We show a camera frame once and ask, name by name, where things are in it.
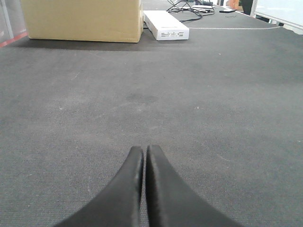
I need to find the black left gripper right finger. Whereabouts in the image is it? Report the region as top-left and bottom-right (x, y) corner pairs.
(145, 145), (241, 227)

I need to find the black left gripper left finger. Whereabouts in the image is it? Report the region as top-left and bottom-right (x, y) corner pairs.
(56, 146), (144, 227)

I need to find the white long carton box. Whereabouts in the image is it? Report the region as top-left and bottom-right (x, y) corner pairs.
(143, 10), (189, 41)

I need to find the brown cardboard box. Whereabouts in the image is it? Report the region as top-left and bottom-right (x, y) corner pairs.
(21, 0), (143, 43)

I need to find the black cables bundle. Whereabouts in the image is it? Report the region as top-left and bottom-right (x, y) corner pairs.
(166, 0), (216, 23)

